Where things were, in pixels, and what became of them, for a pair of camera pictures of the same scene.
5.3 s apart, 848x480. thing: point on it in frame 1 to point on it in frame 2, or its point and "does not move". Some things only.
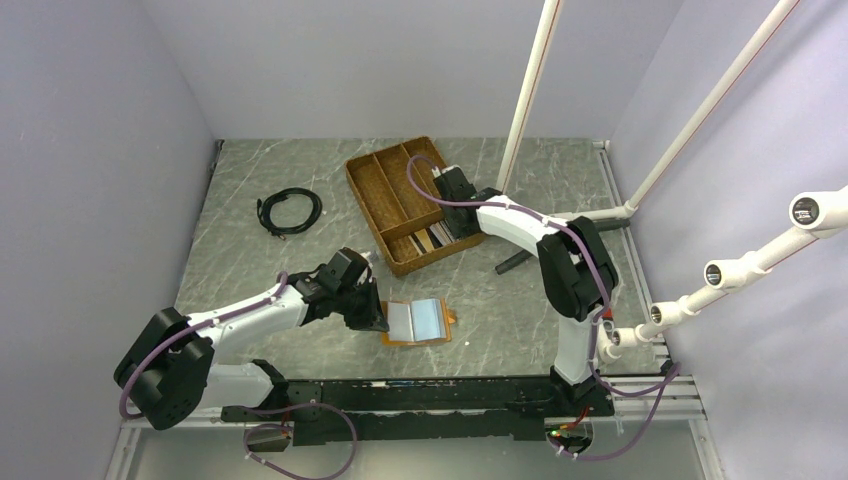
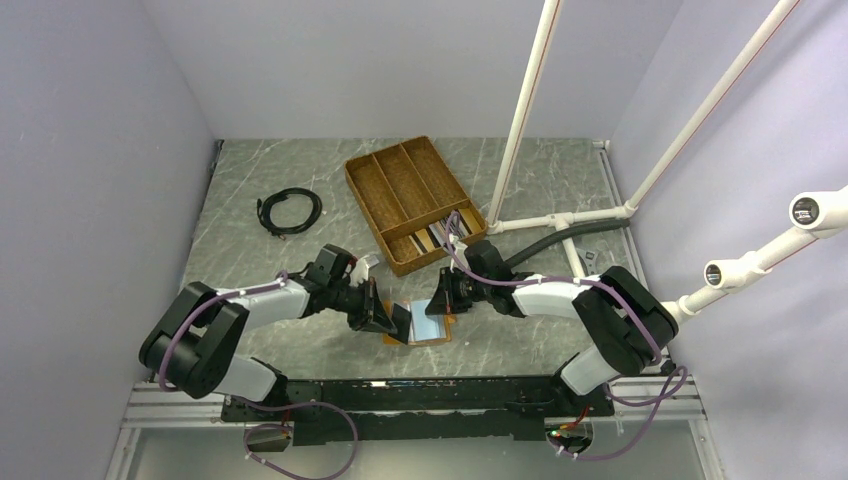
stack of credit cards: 433,236 does not move
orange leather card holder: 417,321 does not move
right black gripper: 458,232 to 445,300
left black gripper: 372,319 does not move
